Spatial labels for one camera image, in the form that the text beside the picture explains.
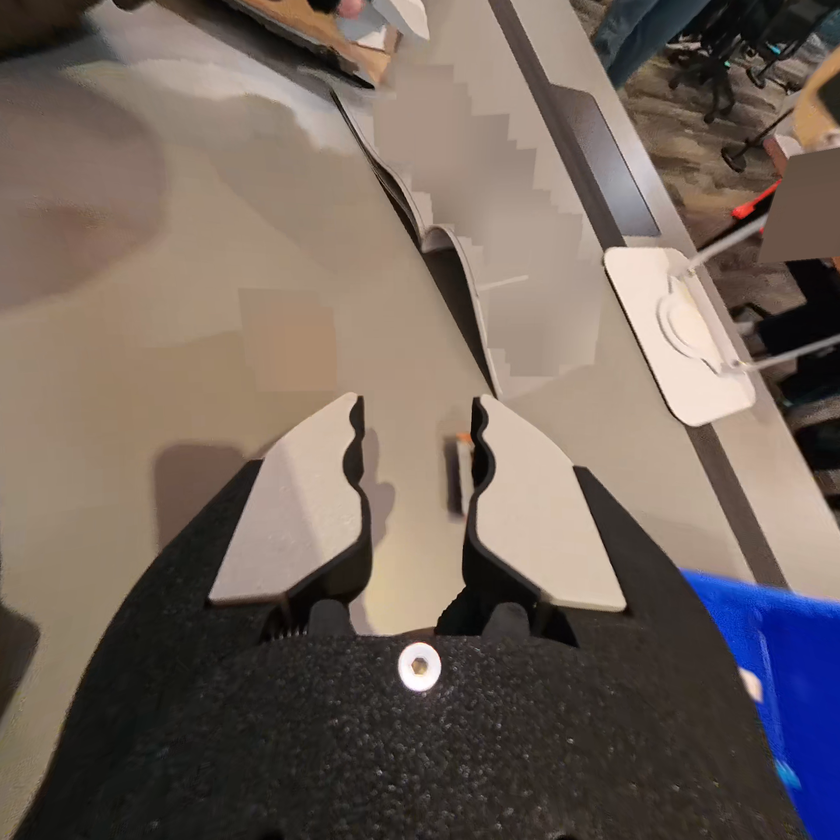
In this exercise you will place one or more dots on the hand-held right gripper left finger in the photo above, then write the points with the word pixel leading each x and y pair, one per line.
pixel 295 518

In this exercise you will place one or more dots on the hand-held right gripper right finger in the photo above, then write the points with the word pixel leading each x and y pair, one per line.
pixel 544 525

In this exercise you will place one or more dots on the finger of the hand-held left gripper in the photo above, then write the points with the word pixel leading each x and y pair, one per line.
pixel 410 16

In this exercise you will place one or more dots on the tan two-stud brick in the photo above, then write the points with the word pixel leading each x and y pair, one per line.
pixel 463 438

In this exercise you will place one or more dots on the grey instruction booklet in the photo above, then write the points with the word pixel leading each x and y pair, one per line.
pixel 433 236

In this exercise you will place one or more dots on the blue plastic bin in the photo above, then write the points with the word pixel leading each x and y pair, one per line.
pixel 794 656

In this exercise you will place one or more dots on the grey desk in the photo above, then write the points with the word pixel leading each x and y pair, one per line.
pixel 164 295

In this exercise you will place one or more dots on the black office chair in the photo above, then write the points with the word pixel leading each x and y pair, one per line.
pixel 715 72

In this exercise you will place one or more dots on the black floor stand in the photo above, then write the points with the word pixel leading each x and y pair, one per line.
pixel 732 157

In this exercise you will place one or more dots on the red orange plastic piece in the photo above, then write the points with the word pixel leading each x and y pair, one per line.
pixel 748 208

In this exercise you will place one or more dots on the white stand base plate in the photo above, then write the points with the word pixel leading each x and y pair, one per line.
pixel 643 308

